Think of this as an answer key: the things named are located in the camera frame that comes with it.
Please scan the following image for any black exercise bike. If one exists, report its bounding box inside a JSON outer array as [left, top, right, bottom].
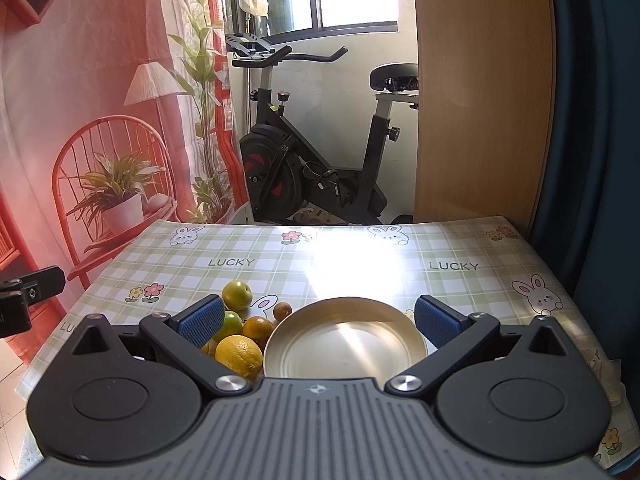
[[224, 31, 420, 226]]

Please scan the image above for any beige round plate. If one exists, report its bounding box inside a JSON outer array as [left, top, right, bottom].
[[262, 297, 427, 387]]

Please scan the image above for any yellow-green apple far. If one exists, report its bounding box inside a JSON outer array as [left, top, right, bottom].
[[221, 280, 253, 312]]

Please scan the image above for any green apple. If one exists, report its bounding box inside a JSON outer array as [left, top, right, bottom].
[[213, 310, 243, 342]]

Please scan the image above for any dark orange brownish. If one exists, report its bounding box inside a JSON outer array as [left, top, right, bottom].
[[242, 316, 274, 350]]

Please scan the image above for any red printed backdrop curtain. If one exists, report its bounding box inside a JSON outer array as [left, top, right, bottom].
[[0, 0, 250, 361]]

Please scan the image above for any dark teal curtain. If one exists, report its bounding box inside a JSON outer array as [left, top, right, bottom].
[[529, 0, 640, 361]]

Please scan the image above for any wooden panel door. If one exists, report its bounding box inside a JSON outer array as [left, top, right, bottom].
[[414, 0, 555, 233]]

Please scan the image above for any large yellow lemon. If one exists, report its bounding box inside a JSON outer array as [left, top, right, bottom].
[[215, 335, 264, 380]]

